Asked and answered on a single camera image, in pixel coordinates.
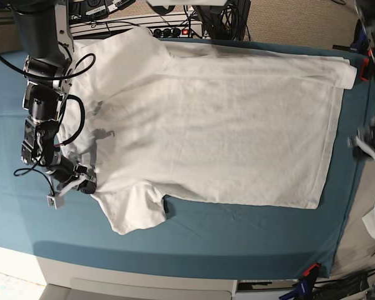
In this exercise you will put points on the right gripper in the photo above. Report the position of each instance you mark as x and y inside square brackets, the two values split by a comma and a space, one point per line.
[67, 172]

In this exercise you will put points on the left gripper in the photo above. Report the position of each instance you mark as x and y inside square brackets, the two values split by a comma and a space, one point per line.
[363, 143]

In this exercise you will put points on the white T-shirt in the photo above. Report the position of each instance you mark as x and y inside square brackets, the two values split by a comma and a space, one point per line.
[252, 130]

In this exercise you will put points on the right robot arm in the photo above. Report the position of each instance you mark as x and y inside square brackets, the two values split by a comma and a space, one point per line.
[49, 69]

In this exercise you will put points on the black orange clamp top right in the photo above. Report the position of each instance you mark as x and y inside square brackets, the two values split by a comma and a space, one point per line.
[366, 71]

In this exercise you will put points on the black orange clamp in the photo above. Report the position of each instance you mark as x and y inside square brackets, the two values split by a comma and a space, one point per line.
[366, 71]
[311, 274]

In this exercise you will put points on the blue black clamp top right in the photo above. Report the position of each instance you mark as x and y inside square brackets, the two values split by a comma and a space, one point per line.
[360, 43]

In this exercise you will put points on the black orange clamp bottom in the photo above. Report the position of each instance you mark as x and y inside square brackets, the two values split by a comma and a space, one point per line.
[311, 274]

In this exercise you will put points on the teal table cloth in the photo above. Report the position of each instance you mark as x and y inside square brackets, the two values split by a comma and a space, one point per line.
[197, 240]

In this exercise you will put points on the blue clamp bottom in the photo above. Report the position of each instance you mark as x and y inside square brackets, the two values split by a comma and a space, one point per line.
[303, 289]

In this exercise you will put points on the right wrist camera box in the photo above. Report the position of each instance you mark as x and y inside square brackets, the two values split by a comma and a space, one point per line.
[56, 201]

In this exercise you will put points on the black power strip red switch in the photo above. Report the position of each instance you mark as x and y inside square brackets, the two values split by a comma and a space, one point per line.
[175, 32]

